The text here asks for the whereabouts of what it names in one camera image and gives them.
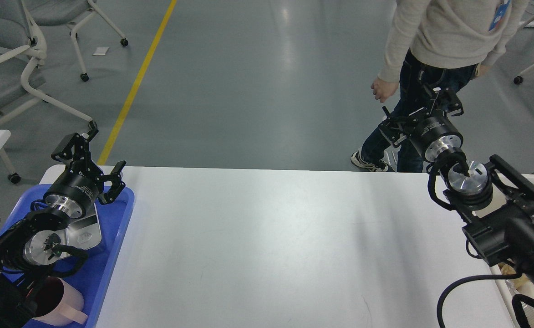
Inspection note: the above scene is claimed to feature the clear plastic bag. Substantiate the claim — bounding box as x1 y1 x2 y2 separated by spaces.
500 275 534 328

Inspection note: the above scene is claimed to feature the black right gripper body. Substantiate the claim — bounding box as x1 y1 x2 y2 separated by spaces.
408 114 464 163

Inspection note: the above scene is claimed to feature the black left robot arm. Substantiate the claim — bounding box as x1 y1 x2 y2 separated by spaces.
0 121 126 328

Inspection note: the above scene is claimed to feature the person in dark jeans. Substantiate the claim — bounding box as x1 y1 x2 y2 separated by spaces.
351 0 531 174

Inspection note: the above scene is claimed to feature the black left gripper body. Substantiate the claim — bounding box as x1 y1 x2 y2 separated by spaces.
44 169 104 218

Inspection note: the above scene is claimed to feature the white office chair front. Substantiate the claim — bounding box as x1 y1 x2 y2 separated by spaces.
0 0 95 126

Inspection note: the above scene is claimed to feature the beige plastic bin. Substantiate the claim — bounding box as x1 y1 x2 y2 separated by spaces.
473 174 534 328

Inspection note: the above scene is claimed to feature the person's other hand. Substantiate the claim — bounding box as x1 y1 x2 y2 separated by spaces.
473 63 492 79

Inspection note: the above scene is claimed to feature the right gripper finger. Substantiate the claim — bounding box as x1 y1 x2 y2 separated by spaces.
418 82 464 118
378 106 420 149

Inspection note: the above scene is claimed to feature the pink HOME mug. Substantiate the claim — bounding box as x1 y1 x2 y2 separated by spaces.
32 277 88 327

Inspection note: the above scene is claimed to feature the person's hand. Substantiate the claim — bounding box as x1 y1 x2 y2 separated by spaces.
371 77 399 103

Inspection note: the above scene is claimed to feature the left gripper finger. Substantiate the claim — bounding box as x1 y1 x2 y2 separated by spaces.
95 160 127 204
51 121 100 176

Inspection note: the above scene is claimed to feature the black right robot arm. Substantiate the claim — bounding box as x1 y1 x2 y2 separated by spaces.
379 86 534 328

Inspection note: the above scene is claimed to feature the stainless steel tray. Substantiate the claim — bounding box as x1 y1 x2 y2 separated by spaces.
57 204 105 256

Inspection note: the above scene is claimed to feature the white paper on floor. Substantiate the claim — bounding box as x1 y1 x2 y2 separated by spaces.
92 46 109 56

